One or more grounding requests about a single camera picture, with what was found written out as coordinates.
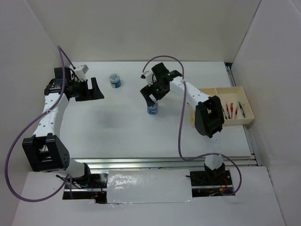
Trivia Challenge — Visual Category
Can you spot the red ballpoint pen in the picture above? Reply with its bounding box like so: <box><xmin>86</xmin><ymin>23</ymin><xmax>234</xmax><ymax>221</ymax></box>
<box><xmin>230</xmin><ymin>103</ymin><xmax>233</xmax><ymax>119</ymax></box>

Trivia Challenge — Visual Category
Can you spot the green gel pen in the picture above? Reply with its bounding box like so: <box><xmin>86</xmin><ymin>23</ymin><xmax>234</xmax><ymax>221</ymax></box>
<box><xmin>238</xmin><ymin>101</ymin><xmax>246</xmax><ymax>118</ymax></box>

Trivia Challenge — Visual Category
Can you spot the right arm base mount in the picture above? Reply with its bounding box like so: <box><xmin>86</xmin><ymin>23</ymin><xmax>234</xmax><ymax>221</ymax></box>
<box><xmin>186</xmin><ymin>170</ymin><xmax>235</xmax><ymax>197</ymax></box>

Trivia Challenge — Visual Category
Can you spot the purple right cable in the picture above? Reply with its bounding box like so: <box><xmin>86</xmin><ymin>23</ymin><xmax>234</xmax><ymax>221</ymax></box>
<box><xmin>142</xmin><ymin>55</ymin><xmax>243</xmax><ymax>196</ymax></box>

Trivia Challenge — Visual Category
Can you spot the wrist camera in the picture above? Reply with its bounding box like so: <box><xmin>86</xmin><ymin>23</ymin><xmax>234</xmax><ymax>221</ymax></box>
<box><xmin>73</xmin><ymin>65</ymin><xmax>89</xmax><ymax>81</ymax></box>
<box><xmin>141</xmin><ymin>71</ymin><xmax>154</xmax><ymax>86</ymax></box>

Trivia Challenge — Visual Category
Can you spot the cream compartment tray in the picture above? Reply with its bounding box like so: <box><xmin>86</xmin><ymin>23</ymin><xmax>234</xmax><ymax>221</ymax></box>
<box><xmin>199</xmin><ymin>87</ymin><xmax>254</xmax><ymax>126</ymax></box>

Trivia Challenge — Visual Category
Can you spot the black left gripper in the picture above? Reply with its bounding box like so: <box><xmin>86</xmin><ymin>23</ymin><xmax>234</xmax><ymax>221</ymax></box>
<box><xmin>71</xmin><ymin>77</ymin><xmax>104</xmax><ymax>102</ymax></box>

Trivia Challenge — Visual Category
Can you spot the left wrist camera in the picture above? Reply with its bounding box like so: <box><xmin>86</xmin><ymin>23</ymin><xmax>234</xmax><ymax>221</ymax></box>
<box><xmin>73</xmin><ymin>65</ymin><xmax>89</xmax><ymax>81</ymax></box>

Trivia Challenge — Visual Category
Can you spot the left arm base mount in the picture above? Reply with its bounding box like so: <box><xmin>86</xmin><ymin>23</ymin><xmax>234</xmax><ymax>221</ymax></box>
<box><xmin>63</xmin><ymin>173</ymin><xmax>108</xmax><ymax>204</ymax></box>

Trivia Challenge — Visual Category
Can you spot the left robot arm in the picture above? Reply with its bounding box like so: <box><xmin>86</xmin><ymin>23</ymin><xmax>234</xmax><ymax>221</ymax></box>
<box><xmin>22</xmin><ymin>65</ymin><xmax>104</xmax><ymax>188</ymax></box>

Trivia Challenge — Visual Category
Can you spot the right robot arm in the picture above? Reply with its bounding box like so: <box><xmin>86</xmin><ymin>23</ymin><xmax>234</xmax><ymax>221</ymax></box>
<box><xmin>140</xmin><ymin>63</ymin><xmax>225</xmax><ymax>185</ymax></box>

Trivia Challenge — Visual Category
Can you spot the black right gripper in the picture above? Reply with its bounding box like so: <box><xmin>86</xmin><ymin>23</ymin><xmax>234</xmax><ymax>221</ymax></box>
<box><xmin>141</xmin><ymin>79</ymin><xmax>169</xmax><ymax>107</ymax></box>

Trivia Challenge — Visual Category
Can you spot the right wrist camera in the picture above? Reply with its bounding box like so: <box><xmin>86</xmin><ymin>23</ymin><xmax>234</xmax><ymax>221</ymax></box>
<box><xmin>141</xmin><ymin>71</ymin><xmax>154</xmax><ymax>86</ymax></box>

